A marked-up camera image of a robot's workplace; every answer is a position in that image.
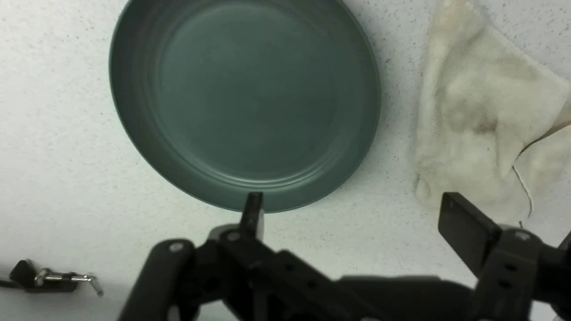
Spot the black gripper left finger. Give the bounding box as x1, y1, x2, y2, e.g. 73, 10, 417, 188
115, 191, 281, 321

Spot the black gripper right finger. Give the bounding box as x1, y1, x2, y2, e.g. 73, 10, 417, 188
437, 191, 571, 321

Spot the white cloth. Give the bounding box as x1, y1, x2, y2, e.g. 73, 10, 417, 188
412, 0, 571, 229

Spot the dark green round plate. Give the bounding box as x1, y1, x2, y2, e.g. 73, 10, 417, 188
106, 0, 381, 215

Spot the black clip with metal hook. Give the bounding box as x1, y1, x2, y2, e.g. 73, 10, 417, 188
0, 257, 105, 298

